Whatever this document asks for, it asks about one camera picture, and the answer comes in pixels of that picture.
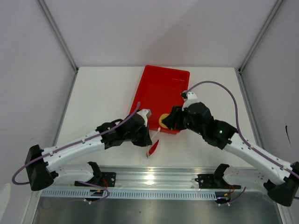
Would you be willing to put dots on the red chili pepper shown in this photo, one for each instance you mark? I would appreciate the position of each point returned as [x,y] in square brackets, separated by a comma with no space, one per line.
[153,148]

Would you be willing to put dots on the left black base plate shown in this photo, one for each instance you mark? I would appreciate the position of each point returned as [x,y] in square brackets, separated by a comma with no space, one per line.
[107,179]

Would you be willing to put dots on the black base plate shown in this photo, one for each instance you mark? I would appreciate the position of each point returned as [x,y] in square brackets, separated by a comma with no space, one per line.
[107,179]
[214,180]

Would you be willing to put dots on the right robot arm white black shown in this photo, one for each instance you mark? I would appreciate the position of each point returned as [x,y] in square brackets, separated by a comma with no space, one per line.
[282,177]

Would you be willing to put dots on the clear zip top bag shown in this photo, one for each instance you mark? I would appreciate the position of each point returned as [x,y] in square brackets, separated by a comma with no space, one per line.
[154,138]

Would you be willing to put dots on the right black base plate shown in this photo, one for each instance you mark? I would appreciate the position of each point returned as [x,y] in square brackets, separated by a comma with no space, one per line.
[214,180]

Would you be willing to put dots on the right aluminium frame post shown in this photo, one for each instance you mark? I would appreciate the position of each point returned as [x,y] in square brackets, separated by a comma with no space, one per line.
[262,33]

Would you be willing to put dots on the left aluminium frame post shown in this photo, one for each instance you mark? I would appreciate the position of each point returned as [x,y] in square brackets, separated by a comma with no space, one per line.
[57,33]

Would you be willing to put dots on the red plastic tray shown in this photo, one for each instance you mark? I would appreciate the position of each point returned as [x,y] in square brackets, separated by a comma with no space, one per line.
[159,90]

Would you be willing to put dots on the aluminium mounting rail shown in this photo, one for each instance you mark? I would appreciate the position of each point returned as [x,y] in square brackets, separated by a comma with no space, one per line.
[133,177]

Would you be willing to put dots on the aluminium frame post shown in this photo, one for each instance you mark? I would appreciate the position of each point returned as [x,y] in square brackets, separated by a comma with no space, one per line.
[57,33]
[262,33]

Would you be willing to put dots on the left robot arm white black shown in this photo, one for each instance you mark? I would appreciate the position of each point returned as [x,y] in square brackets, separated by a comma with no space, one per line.
[42,164]

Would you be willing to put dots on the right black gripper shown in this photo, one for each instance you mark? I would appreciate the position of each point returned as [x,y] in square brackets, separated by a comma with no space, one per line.
[174,118]

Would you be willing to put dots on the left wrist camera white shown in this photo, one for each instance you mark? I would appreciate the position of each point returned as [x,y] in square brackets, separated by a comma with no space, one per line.
[145,114]

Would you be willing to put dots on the yellow bell pepper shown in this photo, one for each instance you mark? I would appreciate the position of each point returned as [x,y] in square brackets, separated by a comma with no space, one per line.
[163,116]

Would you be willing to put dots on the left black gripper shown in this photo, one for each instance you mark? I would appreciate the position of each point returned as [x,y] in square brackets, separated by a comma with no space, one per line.
[146,140]

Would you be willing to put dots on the slotted cable duct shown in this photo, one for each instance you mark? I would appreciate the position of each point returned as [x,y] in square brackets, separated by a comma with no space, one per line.
[135,194]

